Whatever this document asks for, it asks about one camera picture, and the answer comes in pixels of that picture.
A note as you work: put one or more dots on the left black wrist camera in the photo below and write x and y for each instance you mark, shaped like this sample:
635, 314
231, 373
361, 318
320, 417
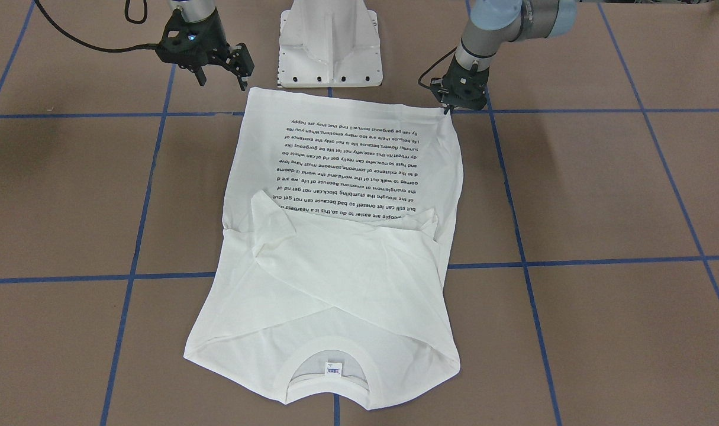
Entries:
440, 90

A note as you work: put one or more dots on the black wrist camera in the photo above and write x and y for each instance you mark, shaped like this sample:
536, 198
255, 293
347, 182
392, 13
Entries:
181, 48
440, 90

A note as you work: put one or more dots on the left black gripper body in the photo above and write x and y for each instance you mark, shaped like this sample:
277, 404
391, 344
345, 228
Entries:
476, 82

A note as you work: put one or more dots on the white long-sleeve printed shirt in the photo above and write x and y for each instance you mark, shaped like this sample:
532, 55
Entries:
338, 221

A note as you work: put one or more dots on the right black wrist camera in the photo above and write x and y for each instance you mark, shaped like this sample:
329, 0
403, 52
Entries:
181, 48

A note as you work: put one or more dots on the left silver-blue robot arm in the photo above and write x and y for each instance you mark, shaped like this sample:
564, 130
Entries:
492, 23

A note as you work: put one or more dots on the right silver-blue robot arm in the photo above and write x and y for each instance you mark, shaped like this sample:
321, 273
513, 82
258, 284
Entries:
195, 11

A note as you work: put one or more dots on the white central mounting column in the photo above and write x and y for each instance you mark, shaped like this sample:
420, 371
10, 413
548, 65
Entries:
329, 44

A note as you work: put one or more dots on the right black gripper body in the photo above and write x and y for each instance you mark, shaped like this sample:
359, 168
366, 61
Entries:
213, 36

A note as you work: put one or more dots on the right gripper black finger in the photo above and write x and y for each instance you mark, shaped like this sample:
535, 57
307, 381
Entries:
239, 62
200, 75

